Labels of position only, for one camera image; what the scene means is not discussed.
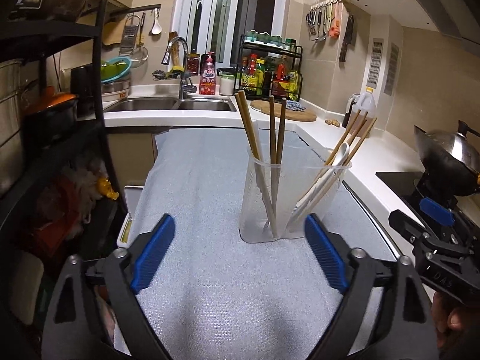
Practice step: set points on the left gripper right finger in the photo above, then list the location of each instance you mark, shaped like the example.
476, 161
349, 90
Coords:
403, 327

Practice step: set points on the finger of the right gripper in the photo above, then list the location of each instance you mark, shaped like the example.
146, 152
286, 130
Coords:
408, 228
437, 212

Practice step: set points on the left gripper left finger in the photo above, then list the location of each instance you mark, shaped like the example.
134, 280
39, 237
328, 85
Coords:
74, 328

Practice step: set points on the wooden chopstick group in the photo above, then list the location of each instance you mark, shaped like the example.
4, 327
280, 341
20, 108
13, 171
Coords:
345, 140
343, 137
296, 218

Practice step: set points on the white ceramic spoon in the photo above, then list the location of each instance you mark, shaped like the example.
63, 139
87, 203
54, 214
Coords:
329, 172

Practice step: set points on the white handled metal fork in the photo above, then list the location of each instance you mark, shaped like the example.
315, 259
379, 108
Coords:
260, 157

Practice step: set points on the person's right hand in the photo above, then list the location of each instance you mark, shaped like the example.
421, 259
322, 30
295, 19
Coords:
457, 328

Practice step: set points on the black gas stove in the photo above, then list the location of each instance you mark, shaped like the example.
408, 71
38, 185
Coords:
411, 187

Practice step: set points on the steel wok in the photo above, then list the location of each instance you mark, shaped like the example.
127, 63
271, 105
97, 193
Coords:
449, 159

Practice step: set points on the black storage shelf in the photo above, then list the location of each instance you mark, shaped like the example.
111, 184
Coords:
40, 212

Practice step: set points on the plastic cooking oil jug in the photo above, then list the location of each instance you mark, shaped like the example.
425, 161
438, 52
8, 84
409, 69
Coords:
363, 111

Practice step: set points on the clear plastic utensil holder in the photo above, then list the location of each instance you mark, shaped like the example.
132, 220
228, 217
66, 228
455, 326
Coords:
299, 167

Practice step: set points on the black spice rack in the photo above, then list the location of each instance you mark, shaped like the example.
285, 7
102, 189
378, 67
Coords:
268, 66

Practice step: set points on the stainless steel sink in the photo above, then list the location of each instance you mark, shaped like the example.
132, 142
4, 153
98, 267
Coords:
172, 104

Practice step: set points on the white lidded jar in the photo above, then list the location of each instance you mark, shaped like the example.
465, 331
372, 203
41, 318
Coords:
227, 81

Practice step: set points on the green and blue colander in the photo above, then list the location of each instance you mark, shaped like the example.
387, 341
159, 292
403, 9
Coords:
115, 68

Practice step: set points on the red dish soap bottle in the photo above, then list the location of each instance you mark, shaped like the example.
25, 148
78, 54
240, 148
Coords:
207, 73

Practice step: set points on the metal box grater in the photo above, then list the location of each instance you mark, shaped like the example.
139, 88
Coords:
129, 36

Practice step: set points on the hanging white ladle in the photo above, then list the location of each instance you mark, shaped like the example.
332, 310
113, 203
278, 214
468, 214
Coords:
156, 28

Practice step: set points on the black cleaver on wall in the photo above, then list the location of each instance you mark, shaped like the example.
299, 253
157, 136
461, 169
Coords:
347, 39

